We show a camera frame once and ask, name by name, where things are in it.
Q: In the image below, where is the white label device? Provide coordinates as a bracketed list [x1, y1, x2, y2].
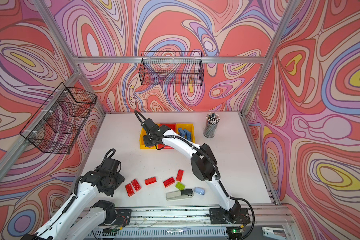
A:
[262, 227, 288, 240]

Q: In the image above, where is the green lego brick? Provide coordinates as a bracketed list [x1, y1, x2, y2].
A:
[175, 182, 185, 191]

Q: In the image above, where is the right yellow plastic bin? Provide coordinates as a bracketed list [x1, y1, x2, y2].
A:
[176, 123, 195, 142]

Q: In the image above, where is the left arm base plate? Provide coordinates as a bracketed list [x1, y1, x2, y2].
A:
[103, 209, 132, 227]

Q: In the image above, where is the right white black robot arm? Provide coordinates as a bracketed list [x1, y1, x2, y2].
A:
[134, 110, 255, 225]

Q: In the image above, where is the left black wire basket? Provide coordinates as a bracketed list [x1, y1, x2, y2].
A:
[20, 83, 97, 155]

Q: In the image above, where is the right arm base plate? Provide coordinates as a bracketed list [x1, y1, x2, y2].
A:
[208, 208, 252, 225]

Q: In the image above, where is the back black wire basket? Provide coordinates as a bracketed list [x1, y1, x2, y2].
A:
[139, 51, 205, 87]

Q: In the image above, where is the grey black stapler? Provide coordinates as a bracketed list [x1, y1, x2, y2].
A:
[166, 189, 194, 201]

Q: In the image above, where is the black wire basket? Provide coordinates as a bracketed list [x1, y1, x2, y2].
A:
[20, 83, 97, 155]
[139, 51, 205, 87]

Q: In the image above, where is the yellow plastic bin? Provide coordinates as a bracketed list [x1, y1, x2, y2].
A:
[176, 123, 195, 142]
[139, 128, 155, 150]

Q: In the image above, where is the red lego brick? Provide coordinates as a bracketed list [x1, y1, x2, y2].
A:
[131, 179, 142, 192]
[125, 183, 135, 197]
[176, 170, 184, 182]
[163, 177, 176, 188]
[145, 177, 157, 186]

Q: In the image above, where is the mesh cup of pencils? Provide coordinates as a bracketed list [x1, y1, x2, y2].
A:
[203, 113, 220, 138]

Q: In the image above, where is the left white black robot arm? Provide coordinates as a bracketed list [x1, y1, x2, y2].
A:
[22, 149, 125, 240]

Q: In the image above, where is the red plastic bin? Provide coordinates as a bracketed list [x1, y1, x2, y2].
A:
[155, 123, 177, 150]

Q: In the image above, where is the light blue computer mouse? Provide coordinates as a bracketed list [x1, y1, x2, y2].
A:
[194, 187, 206, 196]

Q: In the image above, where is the left yellow plastic bin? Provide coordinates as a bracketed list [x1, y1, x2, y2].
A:
[139, 128, 155, 150]

